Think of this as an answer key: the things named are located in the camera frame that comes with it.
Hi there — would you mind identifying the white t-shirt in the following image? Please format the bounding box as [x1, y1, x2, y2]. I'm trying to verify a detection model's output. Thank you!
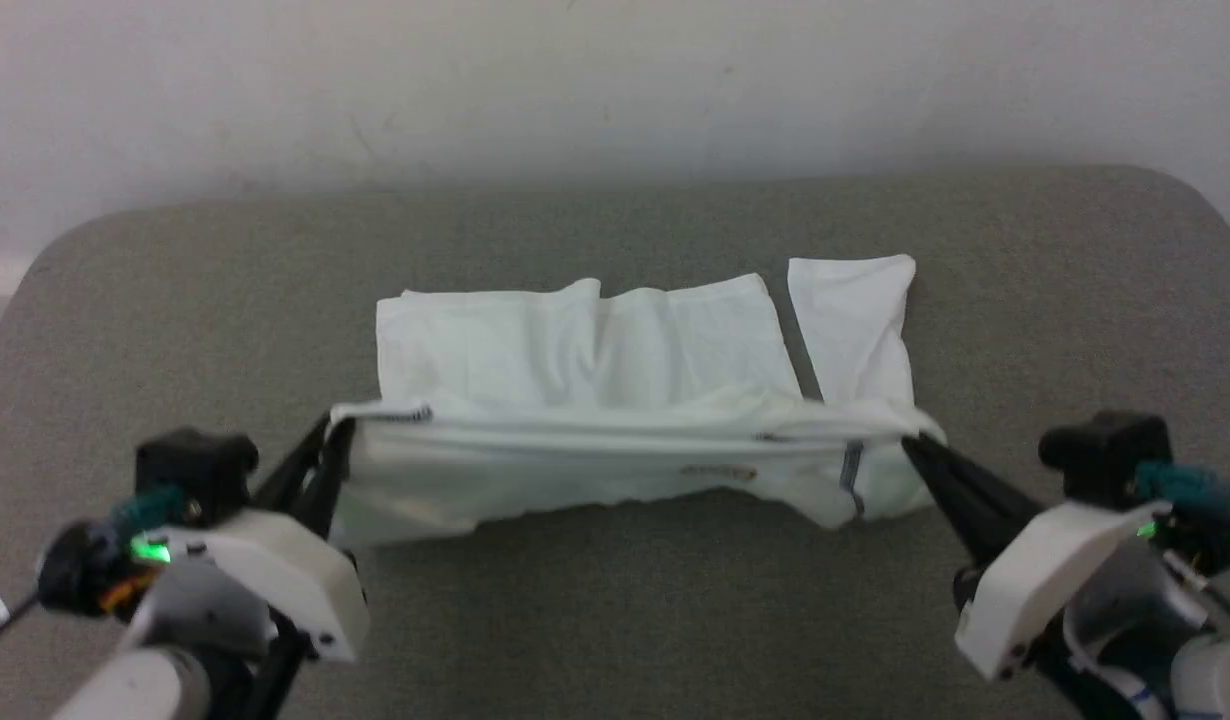
[329, 254, 948, 547]

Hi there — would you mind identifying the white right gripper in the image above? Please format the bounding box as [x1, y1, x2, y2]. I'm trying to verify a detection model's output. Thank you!
[901, 436, 1168, 684]

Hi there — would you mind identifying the right teal-plug black cable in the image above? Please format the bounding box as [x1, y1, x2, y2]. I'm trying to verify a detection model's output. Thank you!
[1133, 459, 1230, 631]

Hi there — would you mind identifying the teal-plug black cable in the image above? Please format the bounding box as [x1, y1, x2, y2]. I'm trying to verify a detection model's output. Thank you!
[1133, 459, 1230, 631]
[0, 484, 192, 651]

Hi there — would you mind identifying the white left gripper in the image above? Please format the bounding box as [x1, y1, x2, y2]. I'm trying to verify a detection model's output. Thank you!
[160, 415, 372, 664]

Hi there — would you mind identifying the left teal-plug black cable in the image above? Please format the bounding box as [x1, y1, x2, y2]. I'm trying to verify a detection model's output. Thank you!
[0, 484, 192, 651]

